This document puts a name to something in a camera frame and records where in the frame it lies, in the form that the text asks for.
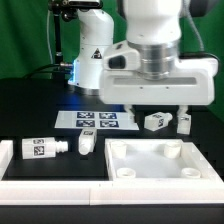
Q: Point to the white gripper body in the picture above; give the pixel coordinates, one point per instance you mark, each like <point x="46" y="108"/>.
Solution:
<point x="155" y="75"/>

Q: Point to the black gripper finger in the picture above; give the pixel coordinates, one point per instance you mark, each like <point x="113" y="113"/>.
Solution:
<point x="182" y="110"/>
<point x="129" y="110"/>

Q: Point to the white square table top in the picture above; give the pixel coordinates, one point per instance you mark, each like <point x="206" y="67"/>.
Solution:
<point x="157" y="159"/>

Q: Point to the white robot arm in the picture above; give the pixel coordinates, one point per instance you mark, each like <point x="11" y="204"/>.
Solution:
<point x="149" y="22"/>

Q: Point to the white paper marker sheet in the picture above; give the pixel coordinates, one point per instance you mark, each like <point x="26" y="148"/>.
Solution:
<point x="98" y="120"/>

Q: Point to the green backdrop curtain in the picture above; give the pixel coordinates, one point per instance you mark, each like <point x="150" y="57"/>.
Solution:
<point x="23" y="39"/>

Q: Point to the black camera stand pole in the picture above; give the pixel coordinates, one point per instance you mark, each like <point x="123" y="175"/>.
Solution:
<point x="68" y="10"/>

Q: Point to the white U-shaped obstacle frame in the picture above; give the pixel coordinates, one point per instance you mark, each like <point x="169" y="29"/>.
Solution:
<point x="103" y="192"/>

